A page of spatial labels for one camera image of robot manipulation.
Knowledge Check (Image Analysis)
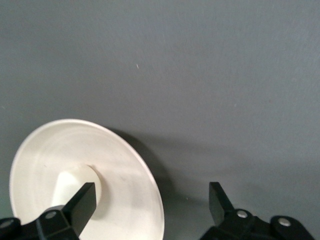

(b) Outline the round white plate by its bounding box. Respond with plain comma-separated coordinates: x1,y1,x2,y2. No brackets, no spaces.
9,118,165,240

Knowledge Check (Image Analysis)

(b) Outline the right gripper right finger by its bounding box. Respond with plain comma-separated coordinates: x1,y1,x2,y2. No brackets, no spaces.
199,181,316,240

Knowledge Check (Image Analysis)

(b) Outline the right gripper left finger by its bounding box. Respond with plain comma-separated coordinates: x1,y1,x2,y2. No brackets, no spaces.
0,182,97,240

